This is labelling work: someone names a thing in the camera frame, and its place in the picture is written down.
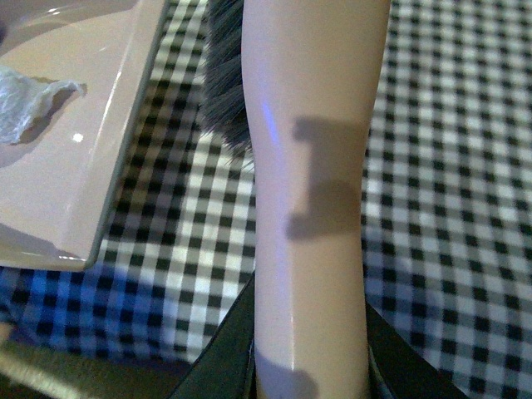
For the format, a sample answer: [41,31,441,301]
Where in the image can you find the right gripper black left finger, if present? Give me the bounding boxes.
[170,277,255,399]

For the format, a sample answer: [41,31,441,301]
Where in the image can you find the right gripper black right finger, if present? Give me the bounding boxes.
[366,303,466,399]

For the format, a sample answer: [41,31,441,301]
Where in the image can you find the beige plastic dustpan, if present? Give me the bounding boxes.
[1,1,169,271]

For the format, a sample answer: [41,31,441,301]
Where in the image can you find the beige hand brush black bristles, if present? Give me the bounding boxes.
[204,1,390,398]

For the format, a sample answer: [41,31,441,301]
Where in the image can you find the white tissue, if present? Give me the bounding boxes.
[1,66,86,145]

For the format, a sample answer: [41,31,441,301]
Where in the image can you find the black white checkered bedsheet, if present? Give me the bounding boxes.
[1,1,531,398]

